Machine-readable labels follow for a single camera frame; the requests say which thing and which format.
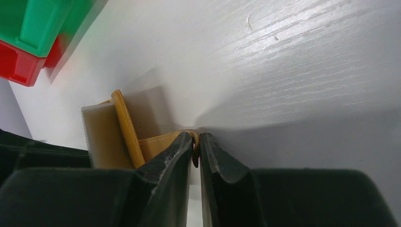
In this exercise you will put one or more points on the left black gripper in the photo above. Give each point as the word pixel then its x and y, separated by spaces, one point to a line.
pixel 17 152

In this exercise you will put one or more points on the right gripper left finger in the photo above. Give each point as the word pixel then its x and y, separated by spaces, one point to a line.
pixel 158 193

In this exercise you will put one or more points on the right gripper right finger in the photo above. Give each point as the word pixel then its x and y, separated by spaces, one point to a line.
pixel 229 195

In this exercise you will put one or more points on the yellow leather card holder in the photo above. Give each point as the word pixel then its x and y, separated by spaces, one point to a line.
pixel 113 143

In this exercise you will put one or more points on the left red bin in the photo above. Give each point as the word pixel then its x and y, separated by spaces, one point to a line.
pixel 23 68

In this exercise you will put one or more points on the green middle bin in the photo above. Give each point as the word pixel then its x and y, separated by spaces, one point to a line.
pixel 33 25

